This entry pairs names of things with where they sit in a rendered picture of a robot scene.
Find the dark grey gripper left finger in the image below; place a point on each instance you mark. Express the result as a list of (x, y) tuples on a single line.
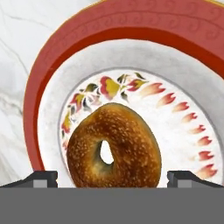
[(43, 178)]

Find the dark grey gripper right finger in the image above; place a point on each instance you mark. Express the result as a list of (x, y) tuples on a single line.
[(179, 178)]

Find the brown sesame bagel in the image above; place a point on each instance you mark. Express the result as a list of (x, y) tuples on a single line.
[(131, 151)]

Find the red-rimmed floral white plate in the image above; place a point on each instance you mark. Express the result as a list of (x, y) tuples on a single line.
[(175, 58)]

